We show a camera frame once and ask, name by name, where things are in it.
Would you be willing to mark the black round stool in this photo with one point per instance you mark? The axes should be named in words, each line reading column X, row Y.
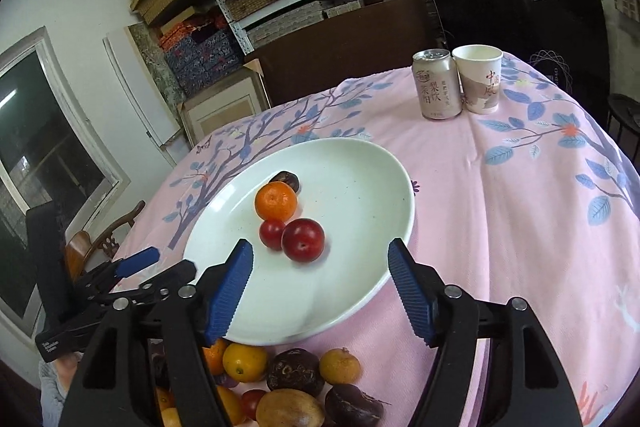
column 625, row 112

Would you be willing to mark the stack of blue patterned boxes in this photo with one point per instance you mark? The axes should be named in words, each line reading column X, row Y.
column 200, row 62

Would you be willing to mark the pink drink can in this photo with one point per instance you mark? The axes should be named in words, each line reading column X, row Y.
column 437, row 87

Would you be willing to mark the black glossy panel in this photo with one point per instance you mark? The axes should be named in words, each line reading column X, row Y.
column 520, row 17

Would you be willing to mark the dark wrinkled passion fruit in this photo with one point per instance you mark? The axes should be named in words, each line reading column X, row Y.
column 293, row 371

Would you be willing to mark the white paper cup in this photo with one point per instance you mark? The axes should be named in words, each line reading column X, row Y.
column 480, row 79

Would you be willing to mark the wooden chair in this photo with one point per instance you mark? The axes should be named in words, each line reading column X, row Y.
column 75, row 252

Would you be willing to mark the white plate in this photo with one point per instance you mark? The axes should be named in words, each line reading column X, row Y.
column 345, row 217

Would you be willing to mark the person's left forearm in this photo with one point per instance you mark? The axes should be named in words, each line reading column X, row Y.
column 52, row 387

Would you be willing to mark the pink floral tablecloth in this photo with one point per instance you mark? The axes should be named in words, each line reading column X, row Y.
column 500, row 217

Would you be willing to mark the beige picture frame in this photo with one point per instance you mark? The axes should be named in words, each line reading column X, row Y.
column 220, row 107

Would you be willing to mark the yellow passion fruit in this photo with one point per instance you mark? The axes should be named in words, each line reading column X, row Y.
column 290, row 409

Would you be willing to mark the white board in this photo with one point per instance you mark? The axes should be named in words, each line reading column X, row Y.
column 135, row 82

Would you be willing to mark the orange mandarin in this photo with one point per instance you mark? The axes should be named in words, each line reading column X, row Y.
column 164, row 399
column 276, row 207
column 245, row 362
column 217, row 356
column 230, row 404
column 171, row 418

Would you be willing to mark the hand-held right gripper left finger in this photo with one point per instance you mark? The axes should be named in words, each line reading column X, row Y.
column 230, row 292

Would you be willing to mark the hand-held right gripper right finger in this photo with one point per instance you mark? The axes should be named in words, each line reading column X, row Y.
column 410, row 292

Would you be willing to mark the small yellow-brown mandarin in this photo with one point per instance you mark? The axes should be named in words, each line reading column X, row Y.
column 340, row 366

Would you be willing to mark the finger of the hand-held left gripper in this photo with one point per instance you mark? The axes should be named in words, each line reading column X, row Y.
column 172, row 274
column 140, row 259

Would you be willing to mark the brown wooden board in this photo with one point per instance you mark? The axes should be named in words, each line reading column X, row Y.
column 340, row 42

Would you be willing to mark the white framed window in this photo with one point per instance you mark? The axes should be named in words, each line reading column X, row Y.
column 40, row 147

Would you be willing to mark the red cherry tomato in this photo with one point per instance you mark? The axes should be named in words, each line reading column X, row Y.
column 271, row 234
column 252, row 403

